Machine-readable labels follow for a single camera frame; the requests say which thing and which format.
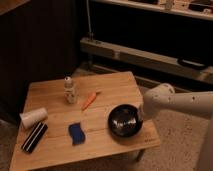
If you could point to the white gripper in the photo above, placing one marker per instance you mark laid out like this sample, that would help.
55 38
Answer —
141 114

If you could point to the black ceramic bowl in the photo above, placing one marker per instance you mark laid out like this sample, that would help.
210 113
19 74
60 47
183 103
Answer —
123 121

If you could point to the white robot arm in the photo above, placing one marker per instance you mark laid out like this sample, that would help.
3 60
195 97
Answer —
164 96

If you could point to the orange carrot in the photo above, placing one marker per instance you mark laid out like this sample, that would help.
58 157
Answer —
89 100

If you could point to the wooden low table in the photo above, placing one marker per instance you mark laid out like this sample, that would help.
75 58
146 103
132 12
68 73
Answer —
56 146

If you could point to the blue sponge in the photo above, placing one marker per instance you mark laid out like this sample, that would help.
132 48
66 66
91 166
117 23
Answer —
76 133

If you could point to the small clear bottle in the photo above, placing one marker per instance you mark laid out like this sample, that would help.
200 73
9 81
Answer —
70 90

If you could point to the white paper cup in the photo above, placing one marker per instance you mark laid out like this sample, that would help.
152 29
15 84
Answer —
30 118

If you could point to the upper shelf board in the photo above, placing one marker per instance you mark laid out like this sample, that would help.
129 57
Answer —
155 8

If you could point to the black striped case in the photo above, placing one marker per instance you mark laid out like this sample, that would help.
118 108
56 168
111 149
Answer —
34 137

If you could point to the metal pole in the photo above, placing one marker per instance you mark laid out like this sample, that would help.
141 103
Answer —
90 32

